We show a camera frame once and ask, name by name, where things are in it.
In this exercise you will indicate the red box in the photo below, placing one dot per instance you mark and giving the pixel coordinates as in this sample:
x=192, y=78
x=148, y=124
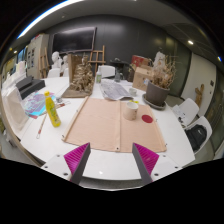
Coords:
x=139, y=61

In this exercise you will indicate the green white spray bottle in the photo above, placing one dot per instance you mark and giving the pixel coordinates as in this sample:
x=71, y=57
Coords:
x=98, y=76

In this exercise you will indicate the white cabinet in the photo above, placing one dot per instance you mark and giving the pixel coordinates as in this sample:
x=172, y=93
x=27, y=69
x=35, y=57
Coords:
x=36, y=56

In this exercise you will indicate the cardboard box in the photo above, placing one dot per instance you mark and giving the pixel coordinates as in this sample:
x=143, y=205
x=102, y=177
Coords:
x=140, y=78

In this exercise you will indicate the small white bowl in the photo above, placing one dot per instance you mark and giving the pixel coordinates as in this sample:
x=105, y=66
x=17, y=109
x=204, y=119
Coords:
x=132, y=91

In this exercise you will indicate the yellow drink bottle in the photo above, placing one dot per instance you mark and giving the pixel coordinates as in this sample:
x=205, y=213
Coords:
x=52, y=111

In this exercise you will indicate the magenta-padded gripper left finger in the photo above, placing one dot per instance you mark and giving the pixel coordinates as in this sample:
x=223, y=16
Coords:
x=75, y=160

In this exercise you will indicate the small grey jar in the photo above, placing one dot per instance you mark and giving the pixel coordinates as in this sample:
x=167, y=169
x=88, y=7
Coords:
x=59, y=99

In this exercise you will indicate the wooden easel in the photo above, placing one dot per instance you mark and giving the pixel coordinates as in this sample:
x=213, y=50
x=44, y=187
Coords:
x=96, y=61

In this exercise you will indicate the white chair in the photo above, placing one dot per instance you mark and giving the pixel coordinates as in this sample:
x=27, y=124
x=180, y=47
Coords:
x=53, y=73
x=205, y=123
x=106, y=70
x=190, y=107

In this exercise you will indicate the round ceiling spotlight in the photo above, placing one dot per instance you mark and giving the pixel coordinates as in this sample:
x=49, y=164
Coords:
x=190, y=42
x=219, y=59

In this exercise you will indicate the colourful printed sheet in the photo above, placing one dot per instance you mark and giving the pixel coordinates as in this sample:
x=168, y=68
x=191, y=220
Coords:
x=36, y=105

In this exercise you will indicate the thin wooden stick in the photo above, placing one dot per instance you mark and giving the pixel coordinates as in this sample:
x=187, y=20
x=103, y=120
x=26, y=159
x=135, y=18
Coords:
x=41, y=126

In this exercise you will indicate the white plaster bust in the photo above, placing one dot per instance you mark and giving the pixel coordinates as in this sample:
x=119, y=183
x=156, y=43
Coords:
x=56, y=60

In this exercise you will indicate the flat round red coaster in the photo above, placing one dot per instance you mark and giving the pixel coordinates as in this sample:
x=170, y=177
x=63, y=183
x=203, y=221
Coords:
x=147, y=118

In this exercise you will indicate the grey plant saucer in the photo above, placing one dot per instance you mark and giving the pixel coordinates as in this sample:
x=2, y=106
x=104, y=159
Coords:
x=153, y=106

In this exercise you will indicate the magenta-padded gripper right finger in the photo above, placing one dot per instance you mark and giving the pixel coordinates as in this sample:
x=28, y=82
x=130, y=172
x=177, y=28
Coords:
x=146, y=161

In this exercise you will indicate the wooden figure statue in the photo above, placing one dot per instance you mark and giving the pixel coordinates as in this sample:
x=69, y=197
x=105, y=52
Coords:
x=199, y=95

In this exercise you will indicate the brown carved sculpture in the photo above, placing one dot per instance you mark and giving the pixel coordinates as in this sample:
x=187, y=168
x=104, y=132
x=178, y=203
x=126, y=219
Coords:
x=81, y=78

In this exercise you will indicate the glass jar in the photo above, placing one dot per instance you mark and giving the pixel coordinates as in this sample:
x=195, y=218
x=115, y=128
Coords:
x=117, y=77

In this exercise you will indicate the beige ceramic mug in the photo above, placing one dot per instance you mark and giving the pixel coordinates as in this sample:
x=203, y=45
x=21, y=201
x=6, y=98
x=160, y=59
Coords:
x=130, y=111

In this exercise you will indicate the white plaster statue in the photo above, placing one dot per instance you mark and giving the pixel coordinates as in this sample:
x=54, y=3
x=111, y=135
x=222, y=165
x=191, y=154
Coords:
x=159, y=57

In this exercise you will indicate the black flat box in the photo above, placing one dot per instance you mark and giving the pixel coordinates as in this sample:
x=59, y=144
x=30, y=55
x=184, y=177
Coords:
x=33, y=88
x=24, y=82

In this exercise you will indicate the black side table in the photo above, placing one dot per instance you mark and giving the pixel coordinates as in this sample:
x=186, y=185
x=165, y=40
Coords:
x=119, y=64

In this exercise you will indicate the newspaper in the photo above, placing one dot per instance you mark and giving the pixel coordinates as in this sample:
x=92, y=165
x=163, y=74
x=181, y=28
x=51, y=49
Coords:
x=113, y=90

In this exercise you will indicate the black backpack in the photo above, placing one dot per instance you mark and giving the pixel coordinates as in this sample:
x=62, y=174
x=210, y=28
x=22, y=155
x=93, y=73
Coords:
x=196, y=136

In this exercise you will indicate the small yellow tag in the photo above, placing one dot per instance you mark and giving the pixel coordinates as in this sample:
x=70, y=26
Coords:
x=134, y=101

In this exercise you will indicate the black wall screen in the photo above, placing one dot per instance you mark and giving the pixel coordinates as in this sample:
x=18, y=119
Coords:
x=73, y=40

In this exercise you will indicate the white fabric bag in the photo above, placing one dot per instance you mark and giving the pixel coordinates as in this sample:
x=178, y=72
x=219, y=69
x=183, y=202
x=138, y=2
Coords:
x=15, y=110

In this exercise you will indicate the dry plant in grey pot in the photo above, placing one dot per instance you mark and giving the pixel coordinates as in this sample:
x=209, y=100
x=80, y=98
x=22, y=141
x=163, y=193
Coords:
x=156, y=93

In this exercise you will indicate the long ceiling light panel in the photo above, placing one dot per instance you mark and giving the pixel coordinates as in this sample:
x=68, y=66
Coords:
x=46, y=15

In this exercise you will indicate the white paper pile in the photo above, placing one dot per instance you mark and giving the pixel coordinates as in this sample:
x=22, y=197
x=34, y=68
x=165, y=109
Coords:
x=178, y=112

